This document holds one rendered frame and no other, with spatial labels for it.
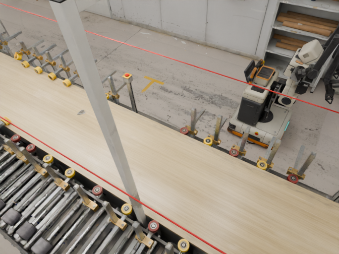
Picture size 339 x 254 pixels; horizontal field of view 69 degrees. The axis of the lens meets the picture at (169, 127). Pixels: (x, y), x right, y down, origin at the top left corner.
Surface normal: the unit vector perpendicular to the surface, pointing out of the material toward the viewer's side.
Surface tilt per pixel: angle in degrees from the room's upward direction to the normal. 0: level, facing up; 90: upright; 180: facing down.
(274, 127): 0
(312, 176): 0
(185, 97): 0
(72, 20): 90
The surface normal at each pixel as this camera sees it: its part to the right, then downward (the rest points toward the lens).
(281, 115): -0.04, -0.65
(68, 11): 0.85, 0.38
